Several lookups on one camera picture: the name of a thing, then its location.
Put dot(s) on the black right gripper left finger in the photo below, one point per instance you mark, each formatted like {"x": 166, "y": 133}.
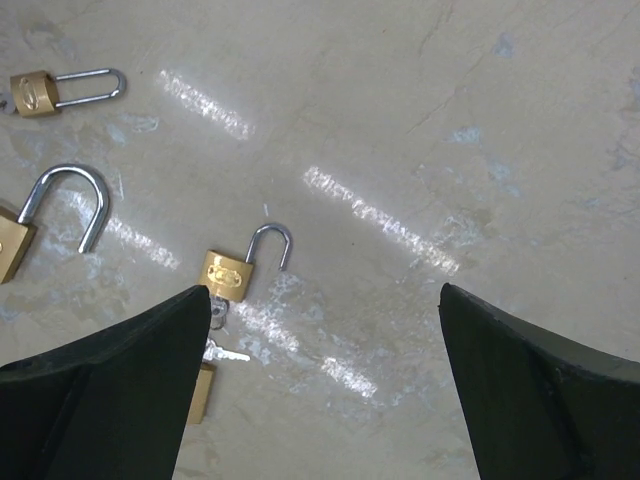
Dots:
{"x": 111, "y": 405}

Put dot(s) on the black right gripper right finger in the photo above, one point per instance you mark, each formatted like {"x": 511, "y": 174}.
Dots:
{"x": 538, "y": 405}

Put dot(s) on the small long-shackle brass padlock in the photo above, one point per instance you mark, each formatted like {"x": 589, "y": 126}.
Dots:
{"x": 35, "y": 94}

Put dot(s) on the small silver keys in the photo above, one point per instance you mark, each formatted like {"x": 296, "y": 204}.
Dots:
{"x": 219, "y": 311}

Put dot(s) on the large brass padlock open shackle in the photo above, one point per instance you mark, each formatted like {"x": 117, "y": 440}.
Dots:
{"x": 18, "y": 230}

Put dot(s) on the silver keys on ring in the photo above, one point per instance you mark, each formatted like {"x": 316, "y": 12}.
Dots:
{"x": 214, "y": 352}

